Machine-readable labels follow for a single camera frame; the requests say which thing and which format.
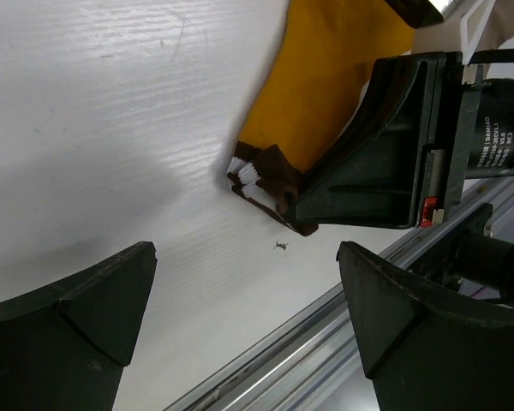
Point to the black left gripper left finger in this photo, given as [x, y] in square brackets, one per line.
[64, 346]

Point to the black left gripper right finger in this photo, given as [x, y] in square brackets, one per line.
[423, 346]

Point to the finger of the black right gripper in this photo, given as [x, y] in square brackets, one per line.
[371, 174]

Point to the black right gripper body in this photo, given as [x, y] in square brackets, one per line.
[475, 131]

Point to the mustard yellow striped sock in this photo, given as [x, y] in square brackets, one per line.
[313, 89]

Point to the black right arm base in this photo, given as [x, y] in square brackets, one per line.
[467, 252]

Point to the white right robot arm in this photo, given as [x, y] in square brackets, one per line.
[466, 28]

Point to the aluminium front rail frame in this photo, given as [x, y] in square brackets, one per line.
[312, 362]

